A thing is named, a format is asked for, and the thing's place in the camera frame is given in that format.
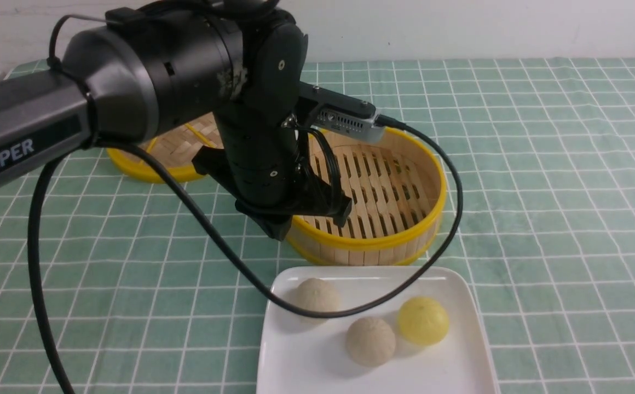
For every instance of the green checkered tablecloth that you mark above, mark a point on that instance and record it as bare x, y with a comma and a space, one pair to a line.
140, 301

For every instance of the yellow-rimmed bamboo steamer basket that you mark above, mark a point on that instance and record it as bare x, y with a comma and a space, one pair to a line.
398, 189

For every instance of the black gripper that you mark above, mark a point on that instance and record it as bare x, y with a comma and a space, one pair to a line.
266, 167

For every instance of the yellow steamed bun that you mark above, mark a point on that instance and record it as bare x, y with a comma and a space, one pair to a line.
423, 321

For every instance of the pale beige steamed bun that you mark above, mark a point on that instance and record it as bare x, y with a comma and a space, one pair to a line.
317, 295

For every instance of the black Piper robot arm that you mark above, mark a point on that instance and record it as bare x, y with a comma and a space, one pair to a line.
149, 70

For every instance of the white square plate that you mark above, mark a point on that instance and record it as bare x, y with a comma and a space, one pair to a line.
302, 356

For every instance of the yellow-rimmed bamboo steamer lid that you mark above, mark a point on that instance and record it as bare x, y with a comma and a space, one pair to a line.
174, 150

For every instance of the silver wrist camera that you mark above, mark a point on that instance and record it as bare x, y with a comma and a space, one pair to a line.
338, 113

